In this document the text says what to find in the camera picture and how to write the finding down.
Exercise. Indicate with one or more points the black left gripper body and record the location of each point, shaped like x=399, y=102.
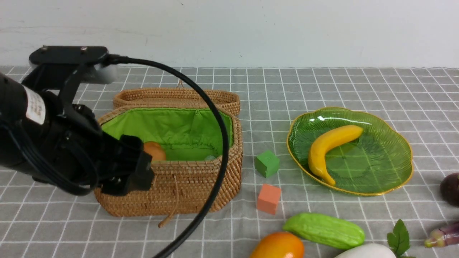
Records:
x=80, y=157

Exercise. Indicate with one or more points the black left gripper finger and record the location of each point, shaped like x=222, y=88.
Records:
x=124, y=166

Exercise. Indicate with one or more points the brown toy potato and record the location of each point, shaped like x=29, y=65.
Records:
x=155, y=150

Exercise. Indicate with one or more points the orange toy mango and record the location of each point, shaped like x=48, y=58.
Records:
x=279, y=245

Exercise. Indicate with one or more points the yellow toy banana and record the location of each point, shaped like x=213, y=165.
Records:
x=326, y=142

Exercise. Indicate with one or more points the green toy bitter gourd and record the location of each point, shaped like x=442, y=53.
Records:
x=323, y=229

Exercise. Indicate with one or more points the white toy radish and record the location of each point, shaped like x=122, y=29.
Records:
x=370, y=250

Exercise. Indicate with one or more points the purple toy eggplant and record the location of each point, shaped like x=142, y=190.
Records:
x=443, y=237

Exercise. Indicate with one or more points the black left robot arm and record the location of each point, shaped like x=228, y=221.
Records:
x=25, y=116

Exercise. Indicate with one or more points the woven rattan basket green lining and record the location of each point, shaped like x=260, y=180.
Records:
x=192, y=141

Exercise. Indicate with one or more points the woven rattan basket lid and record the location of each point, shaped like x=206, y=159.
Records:
x=179, y=95

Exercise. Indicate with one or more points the green foam cube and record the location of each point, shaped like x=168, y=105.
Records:
x=267, y=163

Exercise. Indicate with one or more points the orange foam cube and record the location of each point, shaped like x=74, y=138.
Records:
x=268, y=199

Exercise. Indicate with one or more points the green glass leaf plate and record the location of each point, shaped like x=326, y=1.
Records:
x=378, y=162

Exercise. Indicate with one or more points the green radish leaf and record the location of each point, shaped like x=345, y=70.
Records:
x=399, y=240

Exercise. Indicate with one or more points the dark purple mangosteen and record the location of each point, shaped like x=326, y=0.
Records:
x=449, y=189

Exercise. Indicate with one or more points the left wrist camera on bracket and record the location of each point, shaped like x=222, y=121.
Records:
x=64, y=68

